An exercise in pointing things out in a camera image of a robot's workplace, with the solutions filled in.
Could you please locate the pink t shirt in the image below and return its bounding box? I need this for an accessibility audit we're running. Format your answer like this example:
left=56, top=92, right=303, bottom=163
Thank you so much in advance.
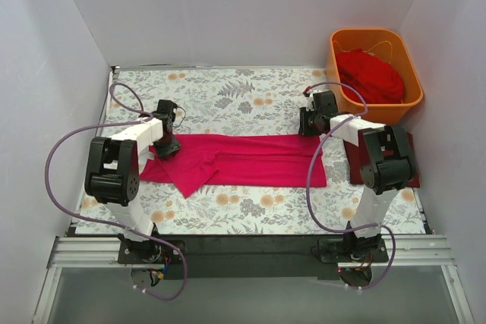
left=140, top=134, right=320, bottom=198

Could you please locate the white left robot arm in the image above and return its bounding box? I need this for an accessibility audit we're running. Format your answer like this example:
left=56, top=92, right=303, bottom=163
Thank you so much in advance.
left=84, top=99, right=181, bottom=263

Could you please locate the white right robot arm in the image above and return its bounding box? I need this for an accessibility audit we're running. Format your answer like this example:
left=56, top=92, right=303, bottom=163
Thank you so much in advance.
left=298, top=87, right=416, bottom=262

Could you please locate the folded maroon t shirt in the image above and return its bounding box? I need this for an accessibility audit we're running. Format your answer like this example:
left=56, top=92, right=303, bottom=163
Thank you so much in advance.
left=343, top=132, right=420, bottom=188

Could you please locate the red t shirt in basket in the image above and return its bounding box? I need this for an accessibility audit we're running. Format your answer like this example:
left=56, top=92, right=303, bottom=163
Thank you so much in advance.
left=336, top=49, right=405, bottom=104

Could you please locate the floral table cloth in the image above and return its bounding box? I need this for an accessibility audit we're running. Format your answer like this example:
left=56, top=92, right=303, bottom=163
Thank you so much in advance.
left=74, top=68, right=434, bottom=237

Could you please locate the orange plastic basket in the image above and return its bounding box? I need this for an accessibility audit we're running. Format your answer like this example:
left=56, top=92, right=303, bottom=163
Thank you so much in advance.
left=326, top=28, right=424, bottom=124

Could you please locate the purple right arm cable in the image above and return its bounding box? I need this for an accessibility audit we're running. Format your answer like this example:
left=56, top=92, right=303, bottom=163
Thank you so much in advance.
left=302, top=82, right=398, bottom=291

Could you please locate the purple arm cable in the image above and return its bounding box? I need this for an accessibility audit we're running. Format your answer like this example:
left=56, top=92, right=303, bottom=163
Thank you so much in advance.
left=44, top=82, right=188, bottom=301
left=302, top=82, right=398, bottom=291

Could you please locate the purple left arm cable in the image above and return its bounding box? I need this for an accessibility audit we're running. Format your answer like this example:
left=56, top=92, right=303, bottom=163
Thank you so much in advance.
left=44, top=82, right=188, bottom=301

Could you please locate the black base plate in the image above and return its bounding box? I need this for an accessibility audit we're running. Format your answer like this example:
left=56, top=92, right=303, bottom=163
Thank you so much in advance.
left=118, top=234, right=392, bottom=280

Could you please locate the aluminium frame rail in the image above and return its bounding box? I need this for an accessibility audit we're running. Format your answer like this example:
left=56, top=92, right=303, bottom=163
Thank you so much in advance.
left=33, top=234, right=474, bottom=323

